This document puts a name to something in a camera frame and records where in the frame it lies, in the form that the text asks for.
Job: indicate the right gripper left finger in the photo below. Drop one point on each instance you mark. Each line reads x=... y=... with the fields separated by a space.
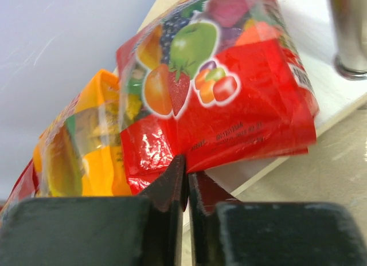
x=145 y=229

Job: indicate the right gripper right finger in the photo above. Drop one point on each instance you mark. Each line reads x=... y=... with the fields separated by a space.
x=226 y=231

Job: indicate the orange gummy candy bag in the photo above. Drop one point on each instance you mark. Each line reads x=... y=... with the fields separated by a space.
x=80 y=153

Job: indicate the red candy bag with barcode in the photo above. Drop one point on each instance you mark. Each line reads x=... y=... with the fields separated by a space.
x=25 y=187

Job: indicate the red fruit candy bag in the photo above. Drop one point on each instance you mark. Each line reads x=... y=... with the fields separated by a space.
x=218 y=91

